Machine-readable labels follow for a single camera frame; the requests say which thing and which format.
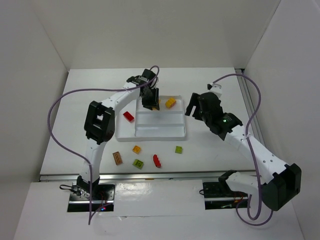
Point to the green lego brick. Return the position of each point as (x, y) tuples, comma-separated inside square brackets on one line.
[(178, 149), (138, 164)]

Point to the aluminium table rail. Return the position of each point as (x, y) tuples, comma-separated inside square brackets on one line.
[(137, 176)]

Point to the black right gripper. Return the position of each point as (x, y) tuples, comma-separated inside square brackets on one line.
[(197, 105)]

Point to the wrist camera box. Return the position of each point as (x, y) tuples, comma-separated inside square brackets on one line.
[(215, 88), (148, 74)]

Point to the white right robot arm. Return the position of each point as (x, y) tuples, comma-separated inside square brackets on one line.
[(280, 181)]

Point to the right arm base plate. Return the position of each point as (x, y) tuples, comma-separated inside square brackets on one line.
[(218, 198)]

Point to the yellow curved lego brick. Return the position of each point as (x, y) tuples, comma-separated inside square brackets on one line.
[(170, 102)]

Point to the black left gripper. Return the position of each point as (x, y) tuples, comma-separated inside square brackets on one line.
[(151, 97)]

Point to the white sorting tray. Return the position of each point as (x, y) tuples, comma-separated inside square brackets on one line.
[(165, 124)]

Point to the long red lego brick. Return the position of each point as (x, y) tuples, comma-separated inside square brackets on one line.
[(156, 161)]

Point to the brown flat lego brick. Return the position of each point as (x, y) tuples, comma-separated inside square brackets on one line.
[(117, 158)]

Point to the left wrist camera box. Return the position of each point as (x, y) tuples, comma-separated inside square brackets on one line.
[(148, 74)]

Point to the red curved lego brick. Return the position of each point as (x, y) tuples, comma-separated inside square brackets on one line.
[(128, 116)]

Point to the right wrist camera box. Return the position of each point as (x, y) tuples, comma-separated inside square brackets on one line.
[(215, 88)]

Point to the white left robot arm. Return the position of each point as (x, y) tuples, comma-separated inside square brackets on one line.
[(100, 124)]

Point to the orange-yellow sloped lego brick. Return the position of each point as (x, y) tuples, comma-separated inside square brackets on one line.
[(136, 149)]

